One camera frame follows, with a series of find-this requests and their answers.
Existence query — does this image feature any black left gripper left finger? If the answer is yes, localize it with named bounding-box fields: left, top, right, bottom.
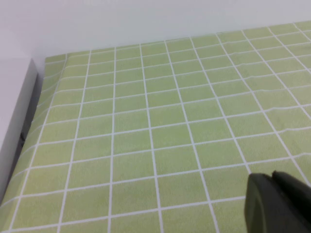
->
left=243, top=173, right=283, bottom=233

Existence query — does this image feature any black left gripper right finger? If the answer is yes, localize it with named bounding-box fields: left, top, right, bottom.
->
left=271, top=170, right=311, bottom=233

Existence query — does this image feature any green checked tablecloth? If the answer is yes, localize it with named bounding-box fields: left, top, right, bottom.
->
left=0, top=20, right=311, bottom=233

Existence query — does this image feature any white side board panel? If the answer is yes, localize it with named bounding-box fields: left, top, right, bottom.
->
left=0, top=57, right=39, bottom=201

